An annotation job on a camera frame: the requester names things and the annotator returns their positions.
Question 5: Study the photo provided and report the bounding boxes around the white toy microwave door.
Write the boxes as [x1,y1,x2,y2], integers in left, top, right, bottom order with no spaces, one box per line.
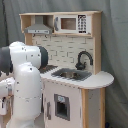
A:
[54,14,91,34]

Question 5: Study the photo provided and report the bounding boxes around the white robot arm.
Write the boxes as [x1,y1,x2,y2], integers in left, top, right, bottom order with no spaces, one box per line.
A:
[0,41,48,128]

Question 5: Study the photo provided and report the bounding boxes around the wooden toy kitchen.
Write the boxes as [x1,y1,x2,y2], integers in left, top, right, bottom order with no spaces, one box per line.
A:
[20,11,114,128]

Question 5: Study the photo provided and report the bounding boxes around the grey toy sink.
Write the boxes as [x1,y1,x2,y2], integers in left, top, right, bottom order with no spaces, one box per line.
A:
[52,68,92,81]

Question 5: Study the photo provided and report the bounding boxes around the black toy faucet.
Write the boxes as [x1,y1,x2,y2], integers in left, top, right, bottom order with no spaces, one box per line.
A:
[75,51,93,70]

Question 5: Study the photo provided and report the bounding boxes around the black toy stovetop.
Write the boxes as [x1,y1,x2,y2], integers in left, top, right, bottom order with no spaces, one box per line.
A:
[39,65,58,73]

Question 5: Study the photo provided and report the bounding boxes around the white cabinet door with dispenser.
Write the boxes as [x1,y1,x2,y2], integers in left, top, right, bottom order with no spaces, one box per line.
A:
[43,82,82,128]

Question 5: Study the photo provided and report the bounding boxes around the grey range hood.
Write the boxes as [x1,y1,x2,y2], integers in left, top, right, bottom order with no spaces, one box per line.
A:
[24,16,52,34]

